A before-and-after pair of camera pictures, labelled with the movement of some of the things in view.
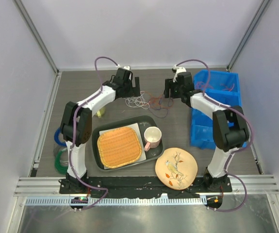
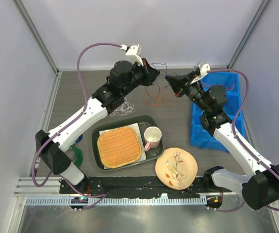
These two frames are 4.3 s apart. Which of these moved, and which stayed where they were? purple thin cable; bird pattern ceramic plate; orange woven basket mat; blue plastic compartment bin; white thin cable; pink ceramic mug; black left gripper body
Moved: black left gripper body; purple thin cable; white thin cable
Stayed: orange woven basket mat; bird pattern ceramic plate; blue plastic compartment bin; pink ceramic mug
